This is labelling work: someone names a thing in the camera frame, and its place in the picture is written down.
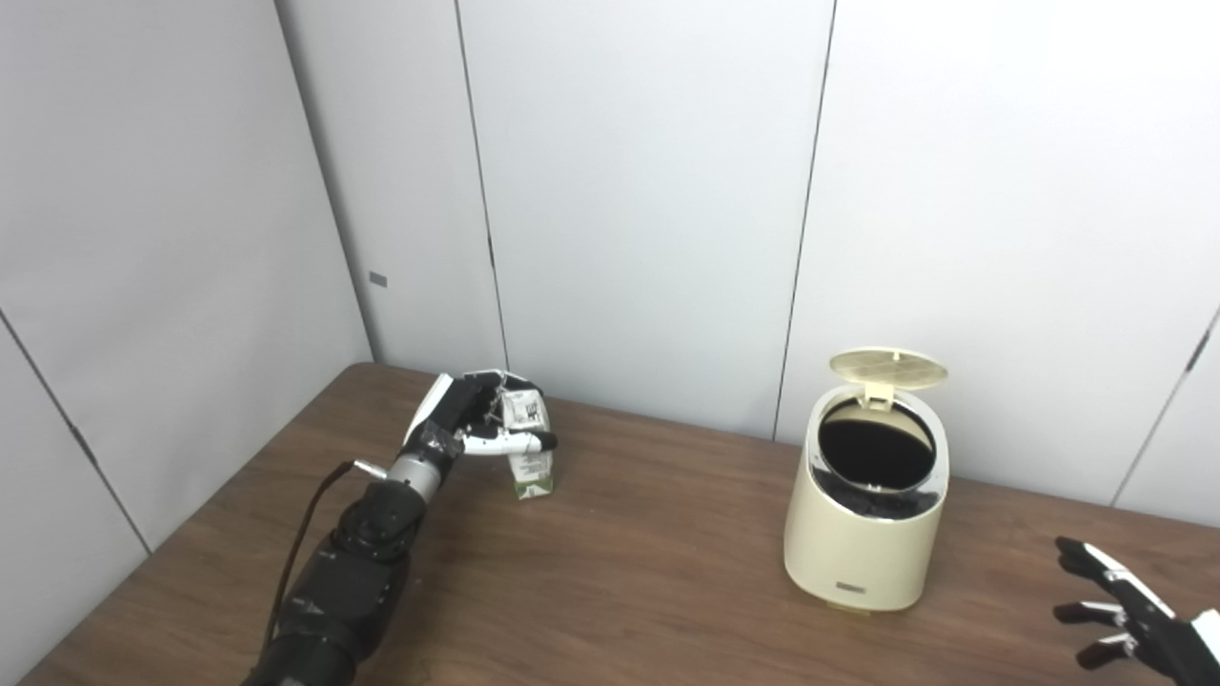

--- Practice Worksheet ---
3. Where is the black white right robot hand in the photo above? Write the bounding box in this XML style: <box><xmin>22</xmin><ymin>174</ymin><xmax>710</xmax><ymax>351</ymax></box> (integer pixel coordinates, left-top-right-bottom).
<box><xmin>1053</xmin><ymin>536</ymin><xmax>1220</xmax><ymax>686</ymax></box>

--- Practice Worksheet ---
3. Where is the white green milk carton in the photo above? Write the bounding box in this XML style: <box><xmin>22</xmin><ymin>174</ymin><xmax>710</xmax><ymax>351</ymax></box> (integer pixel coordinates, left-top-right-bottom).
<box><xmin>500</xmin><ymin>389</ymin><xmax>556</xmax><ymax>500</ymax></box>

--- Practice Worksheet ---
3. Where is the cream-colored round bin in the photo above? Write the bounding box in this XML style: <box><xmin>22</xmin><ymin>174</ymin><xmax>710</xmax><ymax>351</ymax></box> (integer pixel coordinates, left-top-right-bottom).
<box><xmin>783</xmin><ymin>347</ymin><xmax>951</xmax><ymax>613</ymax></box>

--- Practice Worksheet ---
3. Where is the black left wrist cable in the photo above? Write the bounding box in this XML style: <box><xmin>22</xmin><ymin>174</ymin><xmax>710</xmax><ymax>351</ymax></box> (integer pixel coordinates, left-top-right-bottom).
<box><xmin>262</xmin><ymin>460</ymin><xmax>392</xmax><ymax>658</ymax></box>

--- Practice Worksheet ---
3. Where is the cream round bin lid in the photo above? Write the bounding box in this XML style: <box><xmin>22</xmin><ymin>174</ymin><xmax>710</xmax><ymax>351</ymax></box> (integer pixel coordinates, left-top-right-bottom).
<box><xmin>828</xmin><ymin>347</ymin><xmax>949</xmax><ymax>411</ymax></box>

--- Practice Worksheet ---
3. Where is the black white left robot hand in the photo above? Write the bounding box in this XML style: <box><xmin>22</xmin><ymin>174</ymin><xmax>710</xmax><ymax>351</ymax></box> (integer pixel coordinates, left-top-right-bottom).
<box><xmin>404</xmin><ymin>370</ymin><xmax>559</xmax><ymax>473</ymax></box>

